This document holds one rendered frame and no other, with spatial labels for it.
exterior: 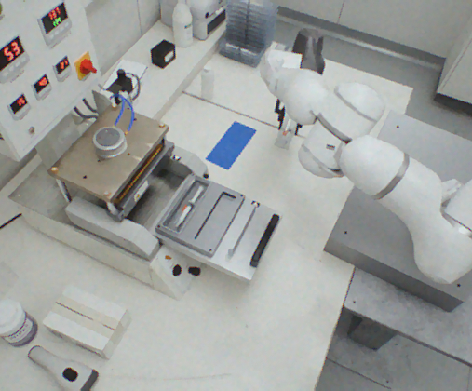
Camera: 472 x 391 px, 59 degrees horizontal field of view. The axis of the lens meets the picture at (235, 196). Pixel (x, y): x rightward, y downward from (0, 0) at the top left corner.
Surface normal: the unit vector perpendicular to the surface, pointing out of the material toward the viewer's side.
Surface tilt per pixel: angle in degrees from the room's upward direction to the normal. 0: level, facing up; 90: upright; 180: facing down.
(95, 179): 0
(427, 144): 44
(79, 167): 0
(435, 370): 0
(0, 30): 90
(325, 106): 60
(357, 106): 50
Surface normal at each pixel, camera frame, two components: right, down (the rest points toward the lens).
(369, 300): 0.06, -0.56
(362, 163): -0.33, 0.26
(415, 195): -0.07, 0.22
